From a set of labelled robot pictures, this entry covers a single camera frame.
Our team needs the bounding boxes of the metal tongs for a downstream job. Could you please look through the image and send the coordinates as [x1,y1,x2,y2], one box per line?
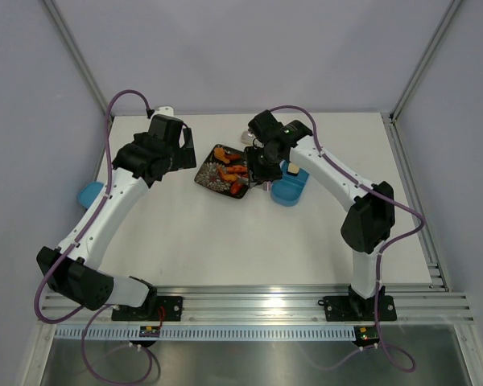
[237,177,271,192]

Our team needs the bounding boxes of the white slotted cable duct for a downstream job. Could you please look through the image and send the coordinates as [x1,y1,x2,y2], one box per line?
[55,325,355,342]

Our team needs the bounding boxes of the right circuit board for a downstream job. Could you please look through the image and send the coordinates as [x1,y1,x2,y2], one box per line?
[353,326,379,347]

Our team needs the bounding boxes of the left aluminium frame post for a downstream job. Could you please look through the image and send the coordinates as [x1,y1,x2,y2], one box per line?
[39,0,108,115]

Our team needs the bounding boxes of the black floral square plate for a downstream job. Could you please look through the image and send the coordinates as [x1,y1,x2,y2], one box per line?
[194,144,249,199]

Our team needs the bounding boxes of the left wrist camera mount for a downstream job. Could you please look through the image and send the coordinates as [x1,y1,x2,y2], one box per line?
[154,105,175,117]

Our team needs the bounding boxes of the blue lunch box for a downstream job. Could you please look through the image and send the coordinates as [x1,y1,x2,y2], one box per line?
[270,161,309,207]

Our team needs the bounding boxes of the right side aluminium rail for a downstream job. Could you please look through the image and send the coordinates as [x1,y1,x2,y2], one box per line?
[381,113,452,292]

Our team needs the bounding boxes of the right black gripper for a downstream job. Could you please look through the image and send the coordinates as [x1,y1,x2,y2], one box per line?
[244,144,283,188]

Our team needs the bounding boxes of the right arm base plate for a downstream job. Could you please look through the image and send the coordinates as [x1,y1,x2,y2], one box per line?
[317,295,398,322]

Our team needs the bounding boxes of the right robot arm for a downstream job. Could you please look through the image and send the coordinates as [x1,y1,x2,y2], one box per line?
[245,110,395,321]

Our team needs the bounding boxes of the red sausage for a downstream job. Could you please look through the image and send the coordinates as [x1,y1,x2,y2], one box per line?
[230,181,247,195]

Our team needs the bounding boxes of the fried chicken wing top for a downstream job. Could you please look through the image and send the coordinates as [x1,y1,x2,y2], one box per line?
[213,147,241,164]

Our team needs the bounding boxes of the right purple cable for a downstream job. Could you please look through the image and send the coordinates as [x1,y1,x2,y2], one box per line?
[265,105,426,381]

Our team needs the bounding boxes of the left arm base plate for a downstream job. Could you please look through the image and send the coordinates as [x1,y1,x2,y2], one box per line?
[111,295,184,322]

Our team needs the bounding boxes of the blue lunch box lid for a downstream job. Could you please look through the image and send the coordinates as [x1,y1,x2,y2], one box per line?
[77,181,104,209]

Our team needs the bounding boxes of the aluminium frame post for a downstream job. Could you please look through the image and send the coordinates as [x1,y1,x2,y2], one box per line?
[389,0,465,124]
[39,0,108,115]

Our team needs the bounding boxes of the circuit board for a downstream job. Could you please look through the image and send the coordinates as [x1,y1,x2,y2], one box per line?
[139,326,160,338]
[353,326,379,347]

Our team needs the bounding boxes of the aluminium rail front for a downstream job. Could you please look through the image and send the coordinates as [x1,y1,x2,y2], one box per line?
[37,284,475,325]

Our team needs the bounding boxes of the aluminium rail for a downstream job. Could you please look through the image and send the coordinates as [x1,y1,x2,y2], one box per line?
[381,113,452,292]
[37,284,475,325]

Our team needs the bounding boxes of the fried chicken piece lower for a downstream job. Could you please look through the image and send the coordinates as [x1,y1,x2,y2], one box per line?
[217,166,239,183]

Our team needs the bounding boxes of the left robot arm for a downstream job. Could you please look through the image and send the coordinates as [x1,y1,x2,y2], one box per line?
[36,114,196,320]

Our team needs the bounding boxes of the sushi piece with seaweed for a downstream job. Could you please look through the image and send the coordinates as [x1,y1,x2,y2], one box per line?
[287,163,300,176]

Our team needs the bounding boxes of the left circuit board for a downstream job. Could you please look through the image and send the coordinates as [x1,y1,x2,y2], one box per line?
[139,326,160,338]

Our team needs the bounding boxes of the right aluminium frame post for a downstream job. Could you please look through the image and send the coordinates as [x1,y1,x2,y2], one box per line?
[389,0,465,124]

